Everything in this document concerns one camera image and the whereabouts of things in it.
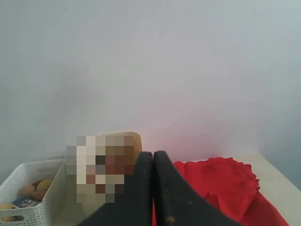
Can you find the brown egg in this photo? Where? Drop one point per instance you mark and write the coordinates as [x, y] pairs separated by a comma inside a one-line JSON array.
[[27, 190]]

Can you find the yellow lemon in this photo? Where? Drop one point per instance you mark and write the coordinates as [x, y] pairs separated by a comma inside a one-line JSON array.
[[44, 185]]

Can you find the red scalloped cloth mat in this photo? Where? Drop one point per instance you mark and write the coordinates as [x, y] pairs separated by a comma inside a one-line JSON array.
[[232, 188]]

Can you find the red sausage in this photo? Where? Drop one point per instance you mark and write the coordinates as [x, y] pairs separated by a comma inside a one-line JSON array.
[[36, 183]]

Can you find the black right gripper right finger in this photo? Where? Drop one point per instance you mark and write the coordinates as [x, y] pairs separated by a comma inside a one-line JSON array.
[[176, 203]]

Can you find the fried chicken piece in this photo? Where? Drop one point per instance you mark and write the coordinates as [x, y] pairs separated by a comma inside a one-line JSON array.
[[39, 195]]

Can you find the cream plastic bin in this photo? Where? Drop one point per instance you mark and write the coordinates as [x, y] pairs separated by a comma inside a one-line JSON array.
[[96, 167]]

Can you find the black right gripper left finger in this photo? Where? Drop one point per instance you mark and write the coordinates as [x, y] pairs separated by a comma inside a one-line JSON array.
[[133, 207]]

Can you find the yellow cheese wedge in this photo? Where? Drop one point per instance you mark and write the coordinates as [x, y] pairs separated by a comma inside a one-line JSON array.
[[6, 206]]

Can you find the white perforated plastic basket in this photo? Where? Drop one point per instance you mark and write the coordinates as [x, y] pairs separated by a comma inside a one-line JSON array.
[[28, 173]]

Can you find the blue white milk carton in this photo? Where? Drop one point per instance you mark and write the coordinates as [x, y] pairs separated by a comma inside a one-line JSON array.
[[24, 202]]

